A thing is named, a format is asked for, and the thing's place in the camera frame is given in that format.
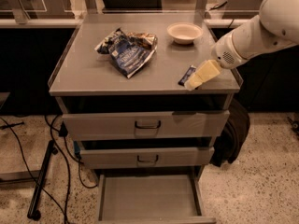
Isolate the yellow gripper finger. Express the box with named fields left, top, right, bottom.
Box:
left=184, top=60, right=221, bottom=91

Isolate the blue rxbar blueberry bar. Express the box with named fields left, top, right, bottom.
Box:
left=178, top=65, right=196, bottom=86

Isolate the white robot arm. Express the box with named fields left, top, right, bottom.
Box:
left=182, top=0, right=299, bottom=91

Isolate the grey drawer cabinet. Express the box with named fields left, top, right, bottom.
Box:
left=47, top=12, right=244, bottom=224

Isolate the grey top drawer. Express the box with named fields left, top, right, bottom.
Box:
left=63, top=111, right=229, bottom=141

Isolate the grey drawer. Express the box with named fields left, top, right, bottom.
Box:
left=63, top=111, right=229, bottom=141
left=80, top=147, right=214, bottom=169
left=96, top=174, right=216, bottom=224

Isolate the grey middle drawer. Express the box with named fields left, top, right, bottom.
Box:
left=80, top=147, right=214, bottom=169

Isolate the grey bottom drawer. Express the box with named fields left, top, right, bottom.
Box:
left=96, top=174, right=216, bottom=224

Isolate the white bowl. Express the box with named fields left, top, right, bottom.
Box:
left=167, top=22, right=203, bottom=45

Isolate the black backpack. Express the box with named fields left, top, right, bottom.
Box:
left=210, top=99, right=250, bottom=167

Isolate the blue crumpled chip bag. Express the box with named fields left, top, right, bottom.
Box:
left=94, top=28, right=158, bottom=78

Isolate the black bin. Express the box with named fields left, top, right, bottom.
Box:
left=103, top=0, right=162, bottom=10

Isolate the black stand leg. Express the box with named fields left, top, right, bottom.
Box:
left=27, top=140, right=54, bottom=221

